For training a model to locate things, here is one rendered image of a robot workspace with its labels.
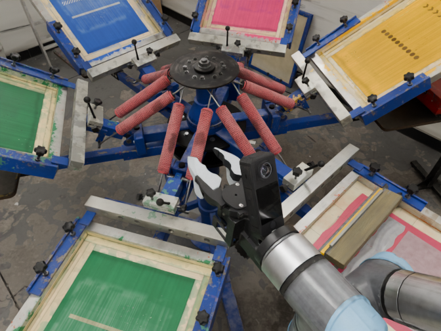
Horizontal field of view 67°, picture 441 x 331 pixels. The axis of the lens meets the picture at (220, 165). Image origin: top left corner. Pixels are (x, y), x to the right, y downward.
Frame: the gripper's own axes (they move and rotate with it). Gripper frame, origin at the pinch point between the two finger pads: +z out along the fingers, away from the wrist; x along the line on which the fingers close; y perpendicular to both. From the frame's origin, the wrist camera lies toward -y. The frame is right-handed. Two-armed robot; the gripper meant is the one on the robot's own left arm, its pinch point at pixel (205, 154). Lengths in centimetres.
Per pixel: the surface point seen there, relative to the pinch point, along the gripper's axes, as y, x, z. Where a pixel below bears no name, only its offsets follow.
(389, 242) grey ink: 61, 77, -15
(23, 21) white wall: 119, 20, 403
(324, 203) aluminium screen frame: 59, 68, 10
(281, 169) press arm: 55, 61, 31
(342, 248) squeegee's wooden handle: 55, 54, -9
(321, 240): 64, 57, 0
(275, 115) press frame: 51, 82, 59
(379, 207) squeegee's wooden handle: 51, 78, -5
